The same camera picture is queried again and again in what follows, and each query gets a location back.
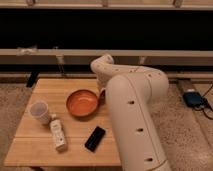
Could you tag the dark red pepper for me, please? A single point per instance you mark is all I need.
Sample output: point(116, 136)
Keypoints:
point(102, 96)

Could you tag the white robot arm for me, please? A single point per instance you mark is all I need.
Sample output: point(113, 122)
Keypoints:
point(128, 90)

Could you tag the orange bowl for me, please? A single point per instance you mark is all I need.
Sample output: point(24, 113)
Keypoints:
point(82, 103)

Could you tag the black smartphone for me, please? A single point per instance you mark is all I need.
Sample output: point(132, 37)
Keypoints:
point(95, 138)

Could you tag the white lotion bottle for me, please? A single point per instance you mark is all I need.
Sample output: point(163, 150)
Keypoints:
point(58, 136)

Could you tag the blue device on floor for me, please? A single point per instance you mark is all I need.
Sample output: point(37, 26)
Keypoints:
point(193, 99)

